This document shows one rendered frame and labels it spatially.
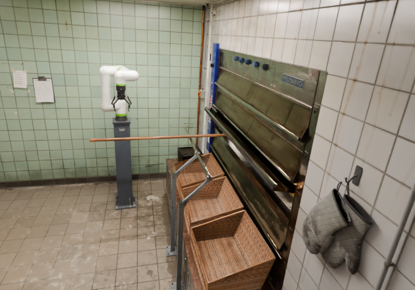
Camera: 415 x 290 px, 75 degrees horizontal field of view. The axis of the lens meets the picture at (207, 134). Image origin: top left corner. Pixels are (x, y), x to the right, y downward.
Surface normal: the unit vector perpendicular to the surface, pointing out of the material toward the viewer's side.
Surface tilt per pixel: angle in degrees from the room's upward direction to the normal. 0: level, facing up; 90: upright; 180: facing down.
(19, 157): 90
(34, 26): 90
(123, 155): 90
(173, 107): 90
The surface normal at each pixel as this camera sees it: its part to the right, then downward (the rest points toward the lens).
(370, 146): -0.97, 0.03
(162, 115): 0.23, 0.35
